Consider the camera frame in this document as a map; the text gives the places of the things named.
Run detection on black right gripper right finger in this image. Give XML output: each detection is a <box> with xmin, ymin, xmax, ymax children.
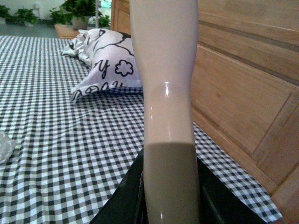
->
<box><xmin>197</xmin><ymin>159</ymin><xmax>265</xmax><ymax>224</ymax></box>

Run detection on wooden headboard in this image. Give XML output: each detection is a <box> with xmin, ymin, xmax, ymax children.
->
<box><xmin>112</xmin><ymin>0</ymin><xmax>299</xmax><ymax>224</ymax></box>

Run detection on black white checkered bedsheet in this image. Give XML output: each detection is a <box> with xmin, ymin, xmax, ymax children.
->
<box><xmin>0</xmin><ymin>35</ymin><xmax>282</xmax><ymax>224</ymax></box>

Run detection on white pillow with black print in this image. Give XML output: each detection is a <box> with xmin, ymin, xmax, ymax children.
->
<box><xmin>62</xmin><ymin>28</ymin><xmax>143</xmax><ymax>102</ymax></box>

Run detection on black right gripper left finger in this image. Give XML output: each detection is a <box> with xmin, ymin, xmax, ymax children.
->
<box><xmin>90</xmin><ymin>150</ymin><xmax>148</xmax><ymax>224</ymax></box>

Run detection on green potted plant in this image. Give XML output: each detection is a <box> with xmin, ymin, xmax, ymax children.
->
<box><xmin>50</xmin><ymin>0</ymin><xmax>112</xmax><ymax>30</ymax></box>

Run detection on white crumpled paper trash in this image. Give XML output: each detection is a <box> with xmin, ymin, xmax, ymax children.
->
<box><xmin>0</xmin><ymin>132</ymin><xmax>16</xmax><ymax>164</ymax></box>

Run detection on beige hand brush black bristles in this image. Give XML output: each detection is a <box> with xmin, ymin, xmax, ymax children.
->
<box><xmin>129</xmin><ymin>0</ymin><xmax>200</xmax><ymax>224</ymax></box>

